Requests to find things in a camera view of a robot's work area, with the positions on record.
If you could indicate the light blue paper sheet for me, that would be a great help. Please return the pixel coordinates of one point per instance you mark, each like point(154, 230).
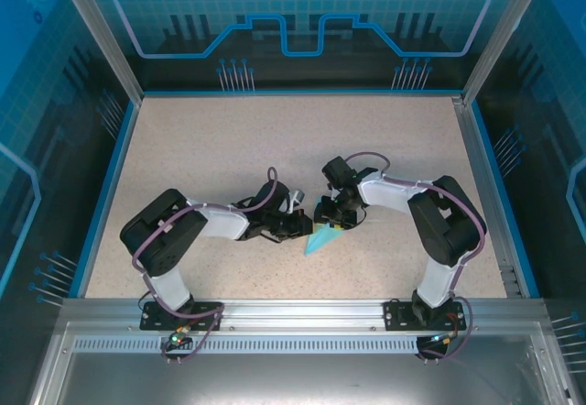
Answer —
point(320, 241)

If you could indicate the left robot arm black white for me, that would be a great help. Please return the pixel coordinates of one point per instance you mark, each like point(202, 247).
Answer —
point(160, 240)

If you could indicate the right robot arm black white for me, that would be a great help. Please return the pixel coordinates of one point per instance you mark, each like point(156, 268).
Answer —
point(439, 226)

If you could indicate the metal sheet tray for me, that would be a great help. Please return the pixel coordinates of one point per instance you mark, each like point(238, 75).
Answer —
point(297, 382)

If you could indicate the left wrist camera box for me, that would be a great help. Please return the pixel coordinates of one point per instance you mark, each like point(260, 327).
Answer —
point(297, 196)

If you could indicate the aluminium front rail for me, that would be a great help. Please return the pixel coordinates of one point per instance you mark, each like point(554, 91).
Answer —
point(297, 313)

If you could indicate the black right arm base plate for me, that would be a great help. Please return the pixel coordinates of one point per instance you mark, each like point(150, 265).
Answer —
point(396, 318)

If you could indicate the aluminium side rail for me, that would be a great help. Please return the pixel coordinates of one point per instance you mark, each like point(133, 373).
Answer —
point(475, 148)

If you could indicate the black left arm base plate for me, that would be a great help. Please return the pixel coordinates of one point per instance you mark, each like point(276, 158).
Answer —
point(151, 321)

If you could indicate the aluminium frame post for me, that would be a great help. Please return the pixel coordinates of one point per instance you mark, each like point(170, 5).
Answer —
point(500, 34)
point(101, 34)

